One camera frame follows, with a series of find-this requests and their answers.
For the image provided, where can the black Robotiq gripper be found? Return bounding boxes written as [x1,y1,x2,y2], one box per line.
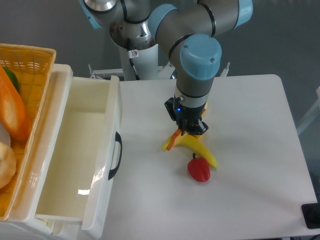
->
[164,97,209,136]

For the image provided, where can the black drawer handle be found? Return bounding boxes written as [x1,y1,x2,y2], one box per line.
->
[108,131,123,180]

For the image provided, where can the orange toy baguette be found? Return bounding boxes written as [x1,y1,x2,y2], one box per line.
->
[0,66,32,140]

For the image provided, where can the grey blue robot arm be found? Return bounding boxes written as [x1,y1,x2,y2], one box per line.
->
[80,0,253,135]

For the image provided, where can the open upper white drawer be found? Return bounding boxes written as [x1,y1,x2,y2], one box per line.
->
[34,75,124,238]

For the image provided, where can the yellow toy bell pepper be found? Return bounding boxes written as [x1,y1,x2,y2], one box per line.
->
[195,101,209,139]

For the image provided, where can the beige toy bread roll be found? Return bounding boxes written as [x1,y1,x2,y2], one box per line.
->
[0,142,17,189]

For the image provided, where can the white plastic drawer cabinet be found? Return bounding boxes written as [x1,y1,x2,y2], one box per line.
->
[0,64,85,240]

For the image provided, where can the red toy bell pepper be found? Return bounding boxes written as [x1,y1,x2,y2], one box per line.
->
[187,152,211,183]

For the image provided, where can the orange toy bread slice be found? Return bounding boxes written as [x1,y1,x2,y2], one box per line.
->
[165,128,182,151]

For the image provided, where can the black device at table edge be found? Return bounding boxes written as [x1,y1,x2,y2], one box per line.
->
[301,203,320,229]

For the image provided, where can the green toy vegetable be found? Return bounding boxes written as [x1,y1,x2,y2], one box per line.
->
[4,67,20,93]

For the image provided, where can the yellow toy banana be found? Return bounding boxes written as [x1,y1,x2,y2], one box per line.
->
[161,134,218,169]

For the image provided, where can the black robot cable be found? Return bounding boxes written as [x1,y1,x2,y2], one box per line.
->
[127,37,141,81]

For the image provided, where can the orange woven plastic basket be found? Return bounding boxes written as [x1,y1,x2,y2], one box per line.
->
[0,43,56,222]

